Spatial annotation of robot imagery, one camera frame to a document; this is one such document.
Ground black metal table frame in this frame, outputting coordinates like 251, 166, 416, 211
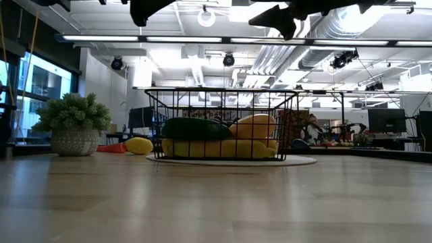
0, 143, 432, 164

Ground white round woven placemat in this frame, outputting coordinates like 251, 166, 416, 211
145, 154, 317, 167

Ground person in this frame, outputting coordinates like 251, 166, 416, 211
299, 113, 325, 145

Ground black overhead light bar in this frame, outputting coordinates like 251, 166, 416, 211
53, 33, 432, 49

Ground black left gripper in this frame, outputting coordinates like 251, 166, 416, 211
32, 0, 176, 27

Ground dark grape bunch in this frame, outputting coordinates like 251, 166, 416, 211
211, 115, 241, 128

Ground small green plant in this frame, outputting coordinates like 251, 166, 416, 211
353, 133, 371, 148

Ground white ring ceiling fixture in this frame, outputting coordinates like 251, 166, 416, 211
196, 7, 217, 28

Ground orange-yellow round fruit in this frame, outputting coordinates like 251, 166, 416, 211
262, 137, 279, 155

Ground black wire basket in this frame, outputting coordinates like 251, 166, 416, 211
144, 87, 300, 162

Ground orange mango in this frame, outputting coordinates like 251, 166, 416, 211
228, 113, 277, 140

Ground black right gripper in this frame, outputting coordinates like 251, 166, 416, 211
248, 0, 416, 41

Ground yellow banana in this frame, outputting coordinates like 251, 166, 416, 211
161, 137, 277, 160

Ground watermelon slice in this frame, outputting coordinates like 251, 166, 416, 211
161, 117, 233, 142

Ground yellow cable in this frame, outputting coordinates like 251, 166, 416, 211
26, 0, 41, 99

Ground black round ceiling spotlight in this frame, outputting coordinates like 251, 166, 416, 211
110, 55, 124, 72
222, 52, 236, 68

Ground black computer monitor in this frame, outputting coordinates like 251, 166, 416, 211
127, 107, 155, 130
417, 110, 432, 153
367, 108, 407, 134

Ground yellow lemon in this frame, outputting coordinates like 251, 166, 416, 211
125, 136, 155, 156

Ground silver ventilation duct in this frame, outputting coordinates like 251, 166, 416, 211
298, 6, 375, 71

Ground black metal station frame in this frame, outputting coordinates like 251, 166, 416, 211
296, 89, 346, 144

